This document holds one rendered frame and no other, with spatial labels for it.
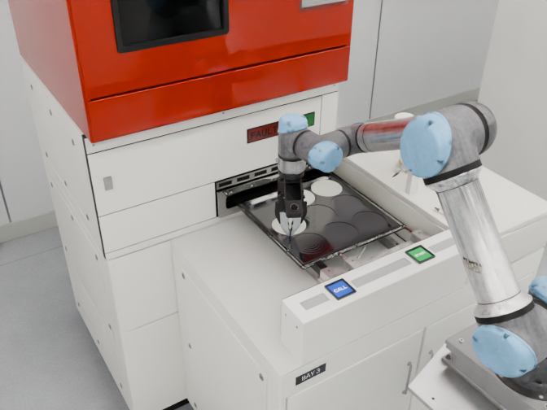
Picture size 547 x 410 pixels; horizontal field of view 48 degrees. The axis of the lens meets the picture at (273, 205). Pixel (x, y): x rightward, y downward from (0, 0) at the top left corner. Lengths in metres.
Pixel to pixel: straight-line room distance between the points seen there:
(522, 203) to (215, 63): 0.97
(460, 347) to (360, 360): 0.28
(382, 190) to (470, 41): 2.98
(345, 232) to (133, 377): 0.90
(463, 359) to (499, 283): 0.32
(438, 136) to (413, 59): 3.26
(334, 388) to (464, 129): 0.78
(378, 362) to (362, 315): 0.22
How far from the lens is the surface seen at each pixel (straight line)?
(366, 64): 4.14
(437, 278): 1.67
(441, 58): 4.63
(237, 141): 1.84
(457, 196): 1.22
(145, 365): 2.19
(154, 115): 1.63
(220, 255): 1.82
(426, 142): 1.20
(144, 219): 1.82
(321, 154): 1.49
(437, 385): 1.52
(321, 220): 1.83
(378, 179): 1.93
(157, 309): 2.05
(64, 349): 2.80
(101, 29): 1.51
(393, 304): 1.60
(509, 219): 1.85
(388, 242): 1.86
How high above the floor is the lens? 1.95
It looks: 34 degrees down
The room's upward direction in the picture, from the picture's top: 1 degrees clockwise
